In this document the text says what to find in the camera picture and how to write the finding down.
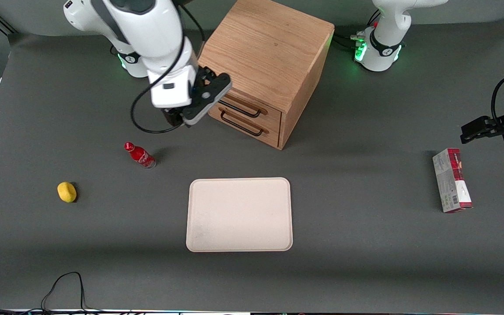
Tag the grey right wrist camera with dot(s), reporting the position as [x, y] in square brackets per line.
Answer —
[208, 94]

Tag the beige rectangular tray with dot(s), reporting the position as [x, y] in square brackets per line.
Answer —
[239, 214]

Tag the wooden drawer cabinet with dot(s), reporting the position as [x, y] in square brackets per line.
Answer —
[269, 48]

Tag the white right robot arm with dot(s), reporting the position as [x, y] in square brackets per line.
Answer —
[147, 26]

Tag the yellow lemon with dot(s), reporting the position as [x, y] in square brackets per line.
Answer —
[67, 192]

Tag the grey and red carton box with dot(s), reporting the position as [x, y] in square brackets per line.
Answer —
[451, 181]

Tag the red cola bottle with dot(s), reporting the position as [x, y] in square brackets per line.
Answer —
[140, 155]

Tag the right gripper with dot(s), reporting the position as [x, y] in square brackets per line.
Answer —
[173, 116]

